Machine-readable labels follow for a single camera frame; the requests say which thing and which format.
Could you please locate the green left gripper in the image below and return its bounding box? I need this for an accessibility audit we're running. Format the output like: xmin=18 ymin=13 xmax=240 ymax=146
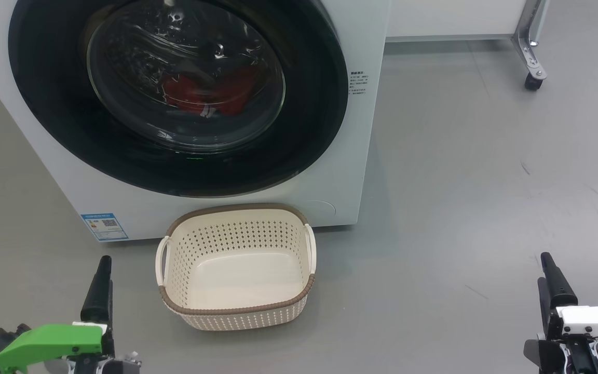
xmin=0 ymin=256 xmax=142 ymax=374

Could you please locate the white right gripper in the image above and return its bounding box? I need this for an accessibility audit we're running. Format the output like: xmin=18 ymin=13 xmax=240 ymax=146
xmin=525 ymin=252 xmax=598 ymax=374

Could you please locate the washing machine glass door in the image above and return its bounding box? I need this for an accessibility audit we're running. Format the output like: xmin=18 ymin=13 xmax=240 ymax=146
xmin=8 ymin=0 xmax=350 ymax=198

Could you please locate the red basketball jersey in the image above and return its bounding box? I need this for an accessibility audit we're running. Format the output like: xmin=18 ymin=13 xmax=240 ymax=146
xmin=161 ymin=65 xmax=261 ymax=118

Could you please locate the cream perforated laundry basket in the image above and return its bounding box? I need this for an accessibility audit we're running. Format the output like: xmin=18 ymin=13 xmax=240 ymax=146
xmin=155 ymin=203 xmax=317 ymax=332

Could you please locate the white front-load washing machine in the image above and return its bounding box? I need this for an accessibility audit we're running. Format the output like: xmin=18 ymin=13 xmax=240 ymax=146
xmin=0 ymin=0 xmax=391 ymax=243

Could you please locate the blue energy label sticker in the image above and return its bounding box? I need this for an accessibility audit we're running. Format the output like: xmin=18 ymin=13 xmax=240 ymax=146
xmin=81 ymin=212 xmax=129 ymax=242

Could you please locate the metal partition leg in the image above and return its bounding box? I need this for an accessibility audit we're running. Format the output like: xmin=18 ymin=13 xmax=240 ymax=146
xmin=511 ymin=0 xmax=549 ymax=81

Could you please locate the white partition panel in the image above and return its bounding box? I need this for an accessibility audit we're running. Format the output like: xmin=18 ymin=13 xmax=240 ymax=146
xmin=386 ymin=0 xmax=531 ymax=43

